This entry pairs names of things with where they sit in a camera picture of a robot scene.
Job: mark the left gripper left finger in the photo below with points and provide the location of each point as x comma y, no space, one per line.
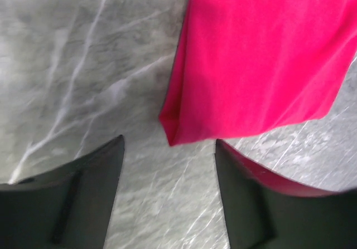
67,207

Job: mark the magenta t shirt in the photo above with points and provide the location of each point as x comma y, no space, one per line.
279,76

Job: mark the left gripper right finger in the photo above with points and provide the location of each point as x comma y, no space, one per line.
264,209

